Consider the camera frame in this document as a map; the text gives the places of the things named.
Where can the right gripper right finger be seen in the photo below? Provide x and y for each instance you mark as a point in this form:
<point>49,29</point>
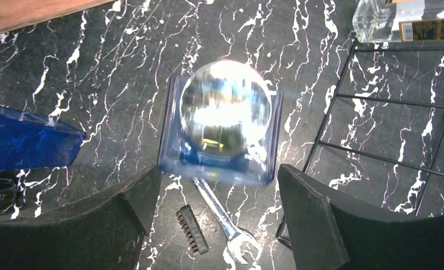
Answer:
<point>329,229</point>

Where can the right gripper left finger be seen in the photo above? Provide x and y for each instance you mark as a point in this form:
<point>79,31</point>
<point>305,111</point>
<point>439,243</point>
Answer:
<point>102,231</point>

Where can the blue square bottle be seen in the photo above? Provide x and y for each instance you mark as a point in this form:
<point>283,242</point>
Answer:
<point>29,141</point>
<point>222,123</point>

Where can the black wire wine rack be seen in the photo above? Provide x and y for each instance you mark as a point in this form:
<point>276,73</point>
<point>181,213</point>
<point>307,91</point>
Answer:
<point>386,113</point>

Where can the clear square labelled bottle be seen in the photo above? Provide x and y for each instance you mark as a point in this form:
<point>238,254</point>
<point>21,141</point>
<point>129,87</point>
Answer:
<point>399,21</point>

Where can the silver combination wrench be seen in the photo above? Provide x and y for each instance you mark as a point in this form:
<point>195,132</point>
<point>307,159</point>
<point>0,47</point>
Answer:
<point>236,237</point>

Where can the brown wooden board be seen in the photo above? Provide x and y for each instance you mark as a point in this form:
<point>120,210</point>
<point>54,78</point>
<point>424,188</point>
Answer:
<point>16,14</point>

